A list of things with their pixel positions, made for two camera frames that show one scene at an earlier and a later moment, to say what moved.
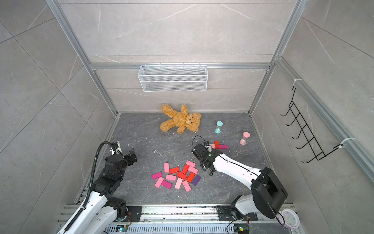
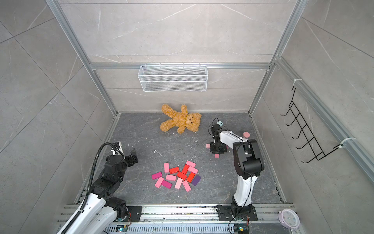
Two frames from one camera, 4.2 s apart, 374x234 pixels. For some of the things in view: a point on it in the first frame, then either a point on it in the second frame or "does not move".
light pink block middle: (169, 177) does not move
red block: (181, 175) does not move
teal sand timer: (219, 124) does not move
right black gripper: (202, 164) to (215, 151)
